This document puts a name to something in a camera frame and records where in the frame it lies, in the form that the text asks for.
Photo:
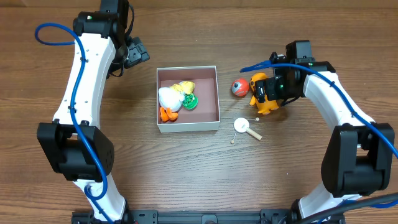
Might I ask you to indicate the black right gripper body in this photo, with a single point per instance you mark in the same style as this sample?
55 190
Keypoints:
260 92

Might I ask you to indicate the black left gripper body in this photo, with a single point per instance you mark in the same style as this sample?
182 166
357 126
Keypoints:
137 53

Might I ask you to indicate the orange dinosaur figure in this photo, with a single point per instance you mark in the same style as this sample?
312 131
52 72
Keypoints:
267 106

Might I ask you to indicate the white plush duck toy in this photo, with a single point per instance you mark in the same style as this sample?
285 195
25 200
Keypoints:
171 98

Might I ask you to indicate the green plastic spinning top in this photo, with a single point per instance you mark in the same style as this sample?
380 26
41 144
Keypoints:
190 102

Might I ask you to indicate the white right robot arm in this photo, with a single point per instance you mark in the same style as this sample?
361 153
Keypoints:
358 159

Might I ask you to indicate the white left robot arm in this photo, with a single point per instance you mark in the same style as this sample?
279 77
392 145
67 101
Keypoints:
73 142

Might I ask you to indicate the red ball with eye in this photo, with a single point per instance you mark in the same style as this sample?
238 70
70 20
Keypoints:
240 87

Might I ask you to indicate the white box with pink interior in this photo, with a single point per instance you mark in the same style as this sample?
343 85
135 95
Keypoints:
206 115

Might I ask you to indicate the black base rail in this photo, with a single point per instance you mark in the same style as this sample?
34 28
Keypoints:
264 216

